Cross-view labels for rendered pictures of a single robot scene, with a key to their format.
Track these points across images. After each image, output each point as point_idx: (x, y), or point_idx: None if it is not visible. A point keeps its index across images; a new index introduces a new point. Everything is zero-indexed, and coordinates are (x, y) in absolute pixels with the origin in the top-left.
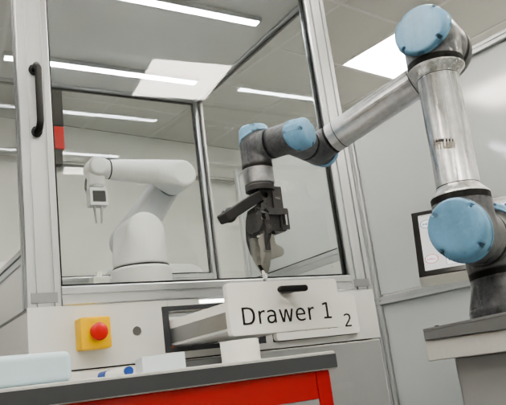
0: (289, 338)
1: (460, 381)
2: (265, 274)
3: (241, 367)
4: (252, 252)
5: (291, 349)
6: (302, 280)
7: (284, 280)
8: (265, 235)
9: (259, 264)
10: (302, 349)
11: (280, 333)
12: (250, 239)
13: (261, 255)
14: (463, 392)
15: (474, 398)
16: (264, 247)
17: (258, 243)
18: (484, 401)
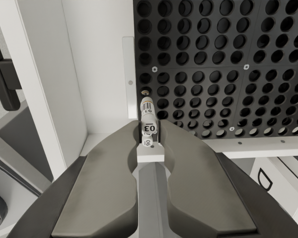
0: (253, 165)
1: None
2: (141, 118)
3: None
4: (201, 157)
5: (253, 160)
6: (38, 131)
7: (21, 85)
8: (40, 213)
9: (160, 131)
10: (248, 171)
11: (262, 160)
12: (240, 226)
13: (127, 140)
14: (1, 127)
15: None
16: (85, 164)
17: (168, 205)
18: None
